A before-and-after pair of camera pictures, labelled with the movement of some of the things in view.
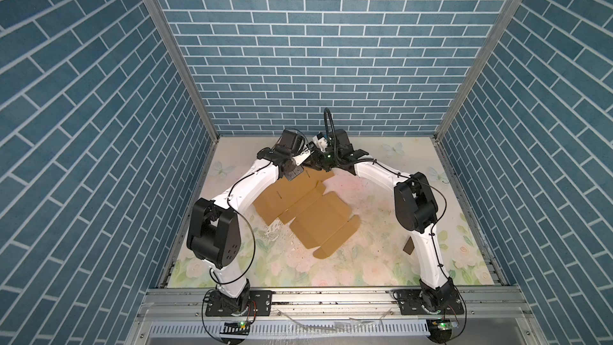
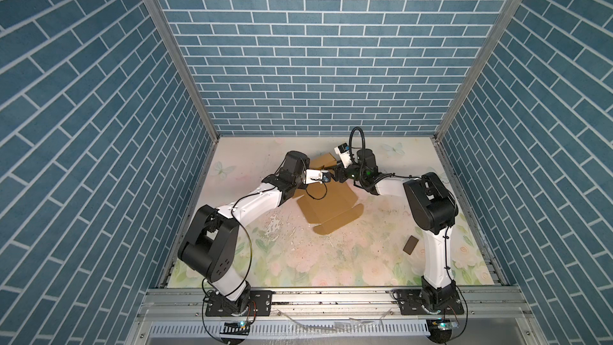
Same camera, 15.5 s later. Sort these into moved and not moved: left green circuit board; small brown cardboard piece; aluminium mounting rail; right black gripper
Moved: right black gripper
Not moved: left green circuit board; small brown cardboard piece; aluminium mounting rail
